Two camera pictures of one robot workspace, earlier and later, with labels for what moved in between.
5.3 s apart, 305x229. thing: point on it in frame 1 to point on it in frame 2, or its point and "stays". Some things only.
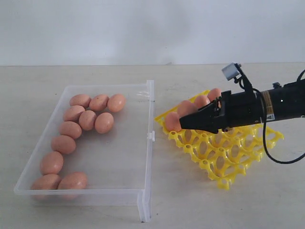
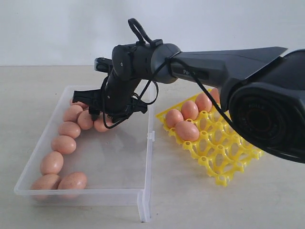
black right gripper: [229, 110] to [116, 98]
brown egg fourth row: [214, 93] stays
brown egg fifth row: [200, 101] stays
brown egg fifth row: [51, 163] stays
